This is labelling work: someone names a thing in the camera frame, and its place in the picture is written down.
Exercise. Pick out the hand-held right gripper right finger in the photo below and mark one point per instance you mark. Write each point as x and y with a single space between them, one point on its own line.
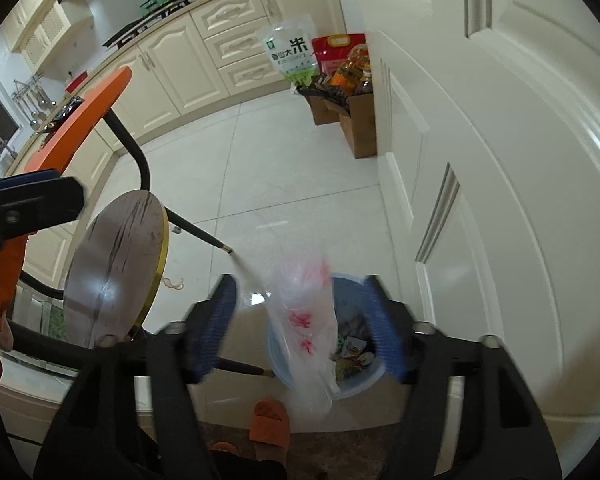
385 330

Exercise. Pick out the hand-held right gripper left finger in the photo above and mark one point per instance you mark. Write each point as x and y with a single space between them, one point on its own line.
215 330

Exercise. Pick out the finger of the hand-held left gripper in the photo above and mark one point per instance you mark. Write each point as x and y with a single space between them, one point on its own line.
35 207
25 178

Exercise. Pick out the blue plastic bucket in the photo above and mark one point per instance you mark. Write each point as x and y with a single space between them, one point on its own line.
280 350

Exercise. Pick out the clear plastic bag red print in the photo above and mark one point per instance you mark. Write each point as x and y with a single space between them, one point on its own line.
302 340

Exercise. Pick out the heap of discarded wrappers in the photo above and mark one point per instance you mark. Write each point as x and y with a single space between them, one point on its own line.
352 352

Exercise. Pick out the utensil rack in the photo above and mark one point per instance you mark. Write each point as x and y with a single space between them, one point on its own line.
32 100

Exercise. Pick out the black plastic bag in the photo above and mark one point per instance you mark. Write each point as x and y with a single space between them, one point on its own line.
70 105

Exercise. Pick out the orange round table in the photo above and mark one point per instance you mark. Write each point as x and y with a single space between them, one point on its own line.
115 260

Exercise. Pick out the orange slipper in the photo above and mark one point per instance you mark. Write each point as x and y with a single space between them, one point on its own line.
270 425

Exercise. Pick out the red basin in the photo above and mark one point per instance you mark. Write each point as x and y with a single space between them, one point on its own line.
77 81

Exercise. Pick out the brown floor mat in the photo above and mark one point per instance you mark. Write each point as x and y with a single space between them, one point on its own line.
340 452

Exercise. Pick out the small lattice door cabinet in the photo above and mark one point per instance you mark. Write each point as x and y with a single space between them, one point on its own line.
47 35

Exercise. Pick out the gas stove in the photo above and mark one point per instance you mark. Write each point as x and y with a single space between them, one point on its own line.
145 25

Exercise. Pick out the tall cardboard box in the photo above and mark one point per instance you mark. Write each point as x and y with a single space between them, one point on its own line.
360 127

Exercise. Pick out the white door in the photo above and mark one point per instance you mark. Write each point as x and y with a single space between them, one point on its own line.
505 160

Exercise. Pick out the cream base cabinets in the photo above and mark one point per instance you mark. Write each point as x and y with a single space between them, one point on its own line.
205 70

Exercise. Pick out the green electric pot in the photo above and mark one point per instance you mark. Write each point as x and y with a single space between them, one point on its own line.
162 0

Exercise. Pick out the small cardboard box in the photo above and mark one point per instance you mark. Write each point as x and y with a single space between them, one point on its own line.
322 107

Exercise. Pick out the cooking oil bottle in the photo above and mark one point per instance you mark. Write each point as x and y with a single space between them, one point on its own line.
355 72

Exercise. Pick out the red rice bag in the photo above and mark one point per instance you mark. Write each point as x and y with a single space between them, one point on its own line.
330 55

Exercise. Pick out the white green rice bag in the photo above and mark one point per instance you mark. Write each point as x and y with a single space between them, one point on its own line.
287 50

